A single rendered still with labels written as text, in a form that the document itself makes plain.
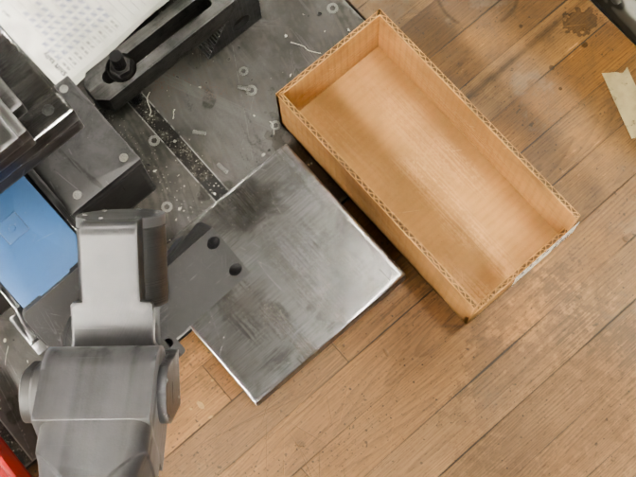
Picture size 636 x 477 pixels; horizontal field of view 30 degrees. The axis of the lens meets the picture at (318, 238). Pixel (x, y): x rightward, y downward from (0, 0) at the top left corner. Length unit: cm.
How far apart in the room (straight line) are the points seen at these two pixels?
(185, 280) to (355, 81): 35
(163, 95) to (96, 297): 41
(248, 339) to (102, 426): 36
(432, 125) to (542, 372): 24
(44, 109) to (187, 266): 15
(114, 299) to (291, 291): 32
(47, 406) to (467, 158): 52
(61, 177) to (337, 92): 26
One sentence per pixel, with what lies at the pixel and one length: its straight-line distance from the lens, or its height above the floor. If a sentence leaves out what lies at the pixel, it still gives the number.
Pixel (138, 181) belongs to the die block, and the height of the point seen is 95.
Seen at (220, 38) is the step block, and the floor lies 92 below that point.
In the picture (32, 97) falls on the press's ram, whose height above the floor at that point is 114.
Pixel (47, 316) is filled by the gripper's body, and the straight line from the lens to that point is 86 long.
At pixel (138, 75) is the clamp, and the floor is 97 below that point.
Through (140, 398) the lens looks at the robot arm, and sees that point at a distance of 68.
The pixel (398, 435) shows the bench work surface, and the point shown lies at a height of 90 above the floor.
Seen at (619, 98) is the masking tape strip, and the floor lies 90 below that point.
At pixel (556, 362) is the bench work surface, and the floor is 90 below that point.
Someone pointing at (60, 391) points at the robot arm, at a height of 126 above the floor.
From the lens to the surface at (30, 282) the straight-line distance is 98.
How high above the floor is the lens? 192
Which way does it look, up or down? 75 degrees down
